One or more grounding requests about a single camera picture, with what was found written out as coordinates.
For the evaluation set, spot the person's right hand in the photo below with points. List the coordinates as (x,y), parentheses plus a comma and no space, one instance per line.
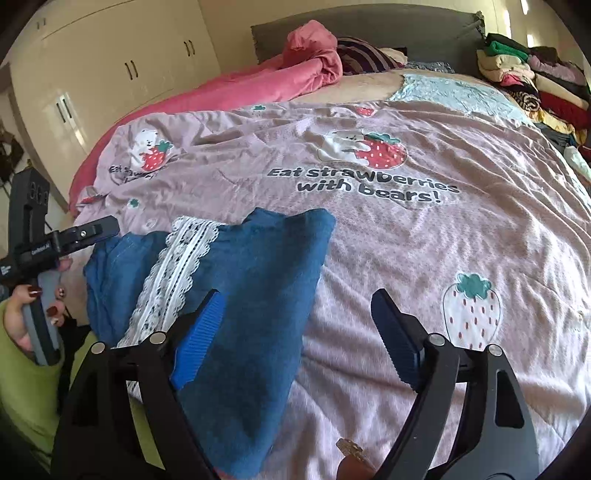
(355,464)

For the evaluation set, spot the grey bed headboard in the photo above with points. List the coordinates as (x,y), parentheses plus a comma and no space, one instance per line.
(406,32)

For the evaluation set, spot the beige bed sheet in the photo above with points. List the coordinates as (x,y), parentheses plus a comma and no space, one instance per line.
(360,85)

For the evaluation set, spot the light blue cloth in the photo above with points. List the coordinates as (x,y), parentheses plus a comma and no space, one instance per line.
(452,92)

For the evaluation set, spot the person's left forearm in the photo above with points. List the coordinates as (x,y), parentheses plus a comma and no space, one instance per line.
(23,397)

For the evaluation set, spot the pile of folded clothes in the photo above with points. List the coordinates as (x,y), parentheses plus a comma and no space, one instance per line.
(554,92)

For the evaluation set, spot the purple striped pillow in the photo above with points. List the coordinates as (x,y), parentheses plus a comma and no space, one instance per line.
(364,57)

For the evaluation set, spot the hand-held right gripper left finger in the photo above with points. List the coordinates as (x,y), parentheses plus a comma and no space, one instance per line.
(203,341)

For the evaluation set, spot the cream wardrobe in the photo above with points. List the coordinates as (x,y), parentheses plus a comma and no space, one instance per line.
(115,92)

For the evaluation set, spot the person's left hand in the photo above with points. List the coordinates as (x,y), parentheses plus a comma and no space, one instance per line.
(16,318)

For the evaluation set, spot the pink strawberry printed quilt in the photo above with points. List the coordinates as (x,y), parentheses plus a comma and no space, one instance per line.
(415,254)

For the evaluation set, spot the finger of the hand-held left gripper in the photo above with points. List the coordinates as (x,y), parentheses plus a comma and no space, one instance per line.
(87,233)

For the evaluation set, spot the pink blanket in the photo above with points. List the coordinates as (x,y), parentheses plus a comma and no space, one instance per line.
(207,97)

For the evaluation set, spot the blue denim pants lace trim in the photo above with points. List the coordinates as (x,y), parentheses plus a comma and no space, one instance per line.
(258,277)

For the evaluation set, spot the blue ruffled pillow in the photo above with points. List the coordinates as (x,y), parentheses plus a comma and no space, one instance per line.
(429,67)

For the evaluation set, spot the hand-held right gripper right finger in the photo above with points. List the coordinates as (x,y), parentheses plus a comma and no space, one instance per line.
(392,332)

